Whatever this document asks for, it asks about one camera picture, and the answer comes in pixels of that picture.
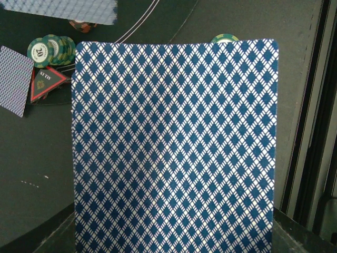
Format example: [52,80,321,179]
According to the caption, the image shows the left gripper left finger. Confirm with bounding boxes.
[1,203,75,252]

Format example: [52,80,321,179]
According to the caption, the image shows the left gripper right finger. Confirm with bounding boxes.
[272,208,336,252]

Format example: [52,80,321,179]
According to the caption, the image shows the blue playing card deck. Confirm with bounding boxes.
[71,38,279,252]

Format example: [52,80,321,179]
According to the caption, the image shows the card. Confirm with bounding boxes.
[1,46,34,118]
[1,0,118,25]

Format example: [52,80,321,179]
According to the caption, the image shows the green chips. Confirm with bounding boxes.
[27,34,76,69]

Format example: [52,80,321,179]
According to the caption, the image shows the green chip stack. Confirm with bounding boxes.
[211,34,239,43]

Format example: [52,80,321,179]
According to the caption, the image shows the orange chips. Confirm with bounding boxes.
[69,20,97,33]

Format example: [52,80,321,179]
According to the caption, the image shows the red triangle all-in marker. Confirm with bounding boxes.
[30,66,71,104]

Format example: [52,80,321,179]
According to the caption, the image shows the round black poker mat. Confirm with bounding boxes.
[0,0,201,106]

